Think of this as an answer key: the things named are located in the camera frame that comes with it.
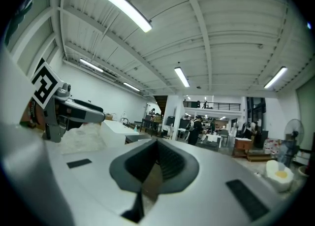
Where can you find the white foam block yellow centre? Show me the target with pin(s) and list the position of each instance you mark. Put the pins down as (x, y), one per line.
(279, 174)

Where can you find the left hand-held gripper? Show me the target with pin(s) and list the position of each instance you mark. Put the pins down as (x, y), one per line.
(53, 111)

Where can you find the black balcony railing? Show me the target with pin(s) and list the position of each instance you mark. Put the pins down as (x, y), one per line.
(211, 106)

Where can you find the black faucet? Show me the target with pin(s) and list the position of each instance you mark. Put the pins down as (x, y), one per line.
(125, 121)

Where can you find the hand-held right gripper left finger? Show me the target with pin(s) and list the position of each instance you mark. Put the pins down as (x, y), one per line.
(93, 180)

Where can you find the clear plastic wrap sheet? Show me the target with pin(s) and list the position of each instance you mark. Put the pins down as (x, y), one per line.
(81, 137)

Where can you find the dark staircase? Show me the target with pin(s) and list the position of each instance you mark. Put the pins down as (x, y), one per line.
(161, 102)

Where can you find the white rectangular basin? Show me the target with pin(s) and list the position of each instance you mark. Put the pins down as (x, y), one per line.
(114, 129)

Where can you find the black standing fan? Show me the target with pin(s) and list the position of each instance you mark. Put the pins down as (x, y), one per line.
(293, 131)

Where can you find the long ceiling light bar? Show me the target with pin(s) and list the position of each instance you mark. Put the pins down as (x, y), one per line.
(275, 77)
(124, 6)
(91, 65)
(131, 86)
(182, 76)

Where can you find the black table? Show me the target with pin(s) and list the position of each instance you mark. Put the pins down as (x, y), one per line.
(148, 123)

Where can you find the wooden cabinet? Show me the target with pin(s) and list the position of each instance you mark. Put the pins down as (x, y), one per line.
(242, 147)

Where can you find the grey chair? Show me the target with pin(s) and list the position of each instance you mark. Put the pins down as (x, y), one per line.
(223, 134)

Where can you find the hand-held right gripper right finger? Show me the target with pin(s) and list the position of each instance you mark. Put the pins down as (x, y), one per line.
(204, 171)

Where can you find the orange cardboard box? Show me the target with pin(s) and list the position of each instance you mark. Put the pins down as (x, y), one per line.
(30, 116)

